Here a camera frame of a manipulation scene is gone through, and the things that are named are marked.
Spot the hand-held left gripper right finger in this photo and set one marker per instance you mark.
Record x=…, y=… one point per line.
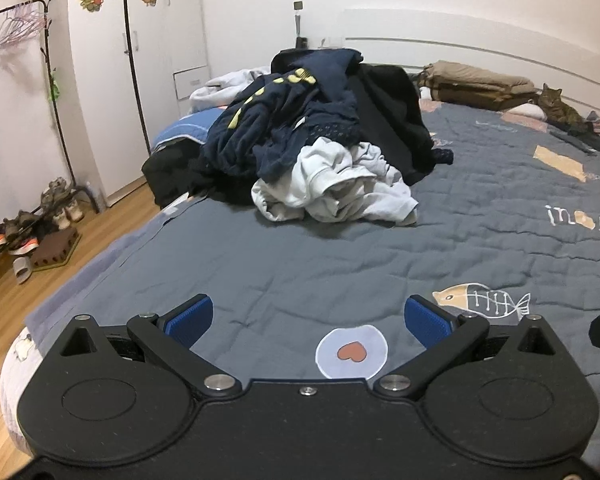
x=427, y=322

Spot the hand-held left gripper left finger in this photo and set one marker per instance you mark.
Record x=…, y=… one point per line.
x=190, y=317

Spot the white hoodie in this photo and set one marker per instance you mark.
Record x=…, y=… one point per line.
x=330, y=180

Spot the pile of dark unfolded clothes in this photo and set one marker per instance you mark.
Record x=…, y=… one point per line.
x=280, y=110

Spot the black clothes rack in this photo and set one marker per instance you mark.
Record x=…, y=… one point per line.
x=50, y=75

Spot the grey printed quilt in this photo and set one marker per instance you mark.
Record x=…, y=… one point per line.
x=330, y=260

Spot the row of shoes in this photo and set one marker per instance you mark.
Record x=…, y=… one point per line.
x=60, y=200

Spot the white printed bed sheet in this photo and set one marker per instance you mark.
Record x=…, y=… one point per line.
x=15, y=365

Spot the blue bedding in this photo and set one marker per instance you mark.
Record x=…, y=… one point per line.
x=180, y=127

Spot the dark flat cloth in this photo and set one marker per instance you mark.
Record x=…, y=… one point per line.
x=580, y=140

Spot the tabby cat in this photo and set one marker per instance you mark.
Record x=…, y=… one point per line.
x=560, y=107

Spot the white pillow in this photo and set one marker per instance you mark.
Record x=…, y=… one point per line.
x=527, y=111

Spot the pale grey garment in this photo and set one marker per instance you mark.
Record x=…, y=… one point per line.
x=225, y=85

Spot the white wardrobe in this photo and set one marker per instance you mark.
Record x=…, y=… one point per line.
x=105, y=85

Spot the green hanging toy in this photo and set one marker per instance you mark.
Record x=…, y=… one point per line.
x=54, y=85

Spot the white headboard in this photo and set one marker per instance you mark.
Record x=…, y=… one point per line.
x=480, y=40

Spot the bunch of pink hangers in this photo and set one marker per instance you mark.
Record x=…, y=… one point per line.
x=20, y=25

